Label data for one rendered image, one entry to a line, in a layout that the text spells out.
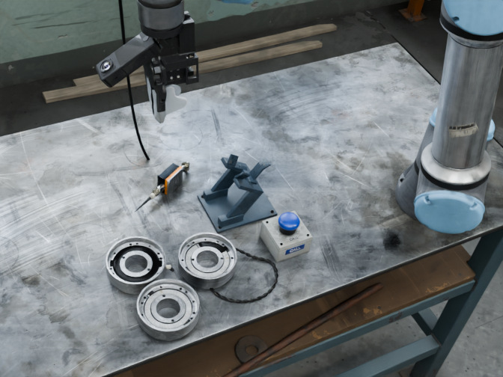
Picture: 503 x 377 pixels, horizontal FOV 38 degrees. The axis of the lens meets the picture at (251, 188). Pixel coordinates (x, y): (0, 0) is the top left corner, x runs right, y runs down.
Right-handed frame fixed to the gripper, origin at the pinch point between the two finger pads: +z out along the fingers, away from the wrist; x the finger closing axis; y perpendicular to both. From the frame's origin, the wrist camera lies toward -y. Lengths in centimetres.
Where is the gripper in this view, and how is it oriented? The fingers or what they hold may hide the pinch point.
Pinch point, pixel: (156, 117)
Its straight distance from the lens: 135.1
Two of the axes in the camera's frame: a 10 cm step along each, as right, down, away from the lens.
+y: 9.3, -2.4, 2.8
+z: -0.3, 7.1, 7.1
